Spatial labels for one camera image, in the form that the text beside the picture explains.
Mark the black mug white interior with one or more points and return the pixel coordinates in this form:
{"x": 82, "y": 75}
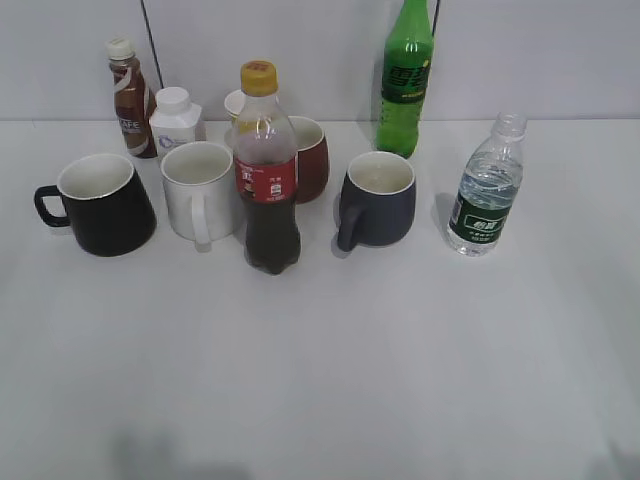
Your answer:
{"x": 102, "y": 199}

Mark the yellow white paper cup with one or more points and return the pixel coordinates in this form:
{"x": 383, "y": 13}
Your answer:
{"x": 233, "y": 104}

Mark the brown coffee drink bottle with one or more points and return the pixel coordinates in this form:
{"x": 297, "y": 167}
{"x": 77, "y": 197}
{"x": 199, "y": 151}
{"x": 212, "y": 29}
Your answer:
{"x": 134, "y": 102}

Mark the cola bottle yellow cap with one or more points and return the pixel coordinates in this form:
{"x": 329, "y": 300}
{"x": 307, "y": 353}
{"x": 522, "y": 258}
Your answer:
{"x": 265, "y": 157}

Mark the dark red mug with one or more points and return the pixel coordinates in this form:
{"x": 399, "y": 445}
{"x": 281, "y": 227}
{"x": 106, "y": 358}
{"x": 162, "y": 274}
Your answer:
{"x": 313, "y": 159}

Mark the green soda bottle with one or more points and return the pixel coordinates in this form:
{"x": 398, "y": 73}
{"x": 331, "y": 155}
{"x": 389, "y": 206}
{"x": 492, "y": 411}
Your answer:
{"x": 406, "y": 66}

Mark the dark blue-grey mug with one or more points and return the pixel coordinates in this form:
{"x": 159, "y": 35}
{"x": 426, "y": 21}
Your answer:
{"x": 377, "y": 201}

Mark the clear water bottle green label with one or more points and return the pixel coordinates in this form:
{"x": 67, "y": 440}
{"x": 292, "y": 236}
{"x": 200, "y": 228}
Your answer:
{"x": 488, "y": 188}

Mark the white ceramic mug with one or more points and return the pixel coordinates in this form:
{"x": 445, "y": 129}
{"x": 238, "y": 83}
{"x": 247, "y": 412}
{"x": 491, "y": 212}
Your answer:
{"x": 200, "y": 192}

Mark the white plastic milk bottle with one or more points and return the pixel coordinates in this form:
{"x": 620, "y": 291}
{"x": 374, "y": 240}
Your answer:
{"x": 176, "y": 121}

